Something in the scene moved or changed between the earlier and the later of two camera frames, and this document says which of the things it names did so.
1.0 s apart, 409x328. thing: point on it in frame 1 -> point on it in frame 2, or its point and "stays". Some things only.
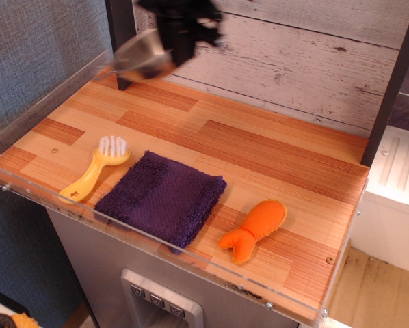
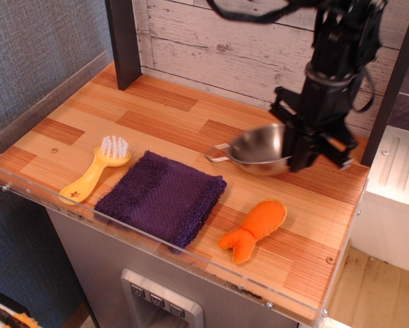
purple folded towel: x=161 y=199 stays
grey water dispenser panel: x=152 y=305 stays
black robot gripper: x=178 y=26 -> x=315 y=121
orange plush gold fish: x=265 y=218 stays
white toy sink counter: x=389 y=227 stays
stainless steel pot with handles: x=141 y=58 -> x=260 y=149
